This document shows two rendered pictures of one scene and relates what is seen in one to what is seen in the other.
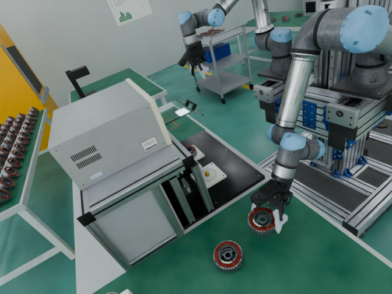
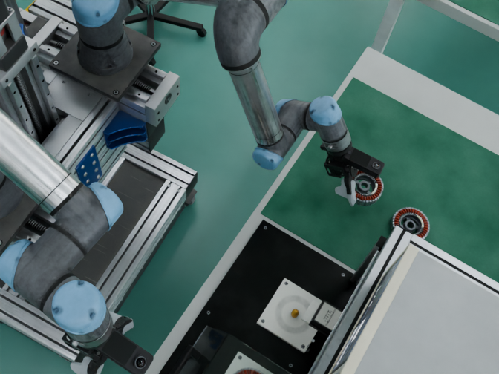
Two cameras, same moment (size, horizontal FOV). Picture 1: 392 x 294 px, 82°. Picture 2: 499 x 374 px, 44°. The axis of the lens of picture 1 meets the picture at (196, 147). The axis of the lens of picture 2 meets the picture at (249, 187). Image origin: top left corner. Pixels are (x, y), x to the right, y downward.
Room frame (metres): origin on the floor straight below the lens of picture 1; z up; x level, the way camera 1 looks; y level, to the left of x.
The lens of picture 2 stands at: (1.40, 0.15, 2.44)
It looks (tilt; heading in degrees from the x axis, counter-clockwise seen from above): 63 degrees down; 220
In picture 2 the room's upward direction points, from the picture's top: 10 degrees clockwise
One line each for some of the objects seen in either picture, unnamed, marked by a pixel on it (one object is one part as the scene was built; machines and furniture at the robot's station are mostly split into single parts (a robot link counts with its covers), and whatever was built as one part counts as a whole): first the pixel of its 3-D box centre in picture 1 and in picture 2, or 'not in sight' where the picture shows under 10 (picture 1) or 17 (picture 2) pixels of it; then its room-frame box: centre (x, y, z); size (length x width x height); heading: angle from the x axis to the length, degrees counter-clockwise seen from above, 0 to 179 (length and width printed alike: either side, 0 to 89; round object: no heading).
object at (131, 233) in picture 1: (140, 228); not in sight; (0.61, 0.31, 0.91); 0.28 x 0.03 x 0.32; 107
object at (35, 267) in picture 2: (204, 18); (42, 267); (1.38, -0.27, 1.45); 0.11 x 0.11 x 0.08; 13
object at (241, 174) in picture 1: (196, 168); (275, 356); (1.03, 0.04, 0.76); 0.64 x 0.47 x 0.02; 17
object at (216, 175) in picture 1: (207, 175); (294, 315); (0.92, -0.01, 0.78); 0.15 x 0.15 x 0.01; 17
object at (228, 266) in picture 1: (228, 255); (409, 225); (0.47, 0.02, 0.77); 0.11 x 0.11 x 0.04
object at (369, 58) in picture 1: (375, 44); (99, 10); (0.89, -0.86, 1.20); 0.13 x 0.12 x 0.14; 18
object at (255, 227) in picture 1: (262, 220); (363, 186); (0.52, -0.15, 0.83); 0.11 x 0.11 x 0.04
